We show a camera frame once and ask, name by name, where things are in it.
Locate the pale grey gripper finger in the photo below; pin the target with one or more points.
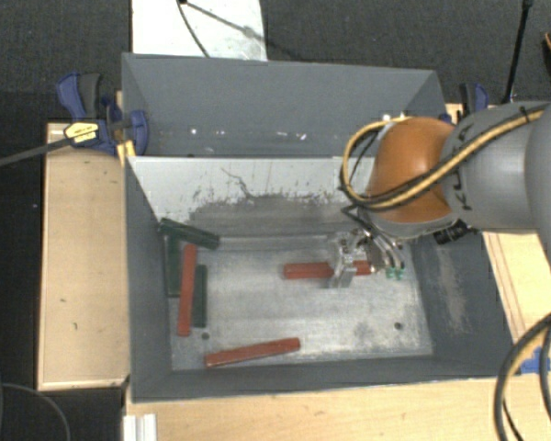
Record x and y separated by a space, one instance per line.
344 276
340 248

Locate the red-brown block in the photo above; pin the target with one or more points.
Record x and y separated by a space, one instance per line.
307 270
187 292
252 352

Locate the dark green flat block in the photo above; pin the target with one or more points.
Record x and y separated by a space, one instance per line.
200 297
190 234
173 269

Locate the grey metal bin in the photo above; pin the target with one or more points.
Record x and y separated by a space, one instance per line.
275 108

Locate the pale wood board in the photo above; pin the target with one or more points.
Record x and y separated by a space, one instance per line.
82 255

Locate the black cylinder on white bracket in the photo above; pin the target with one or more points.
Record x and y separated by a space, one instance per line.
450 234

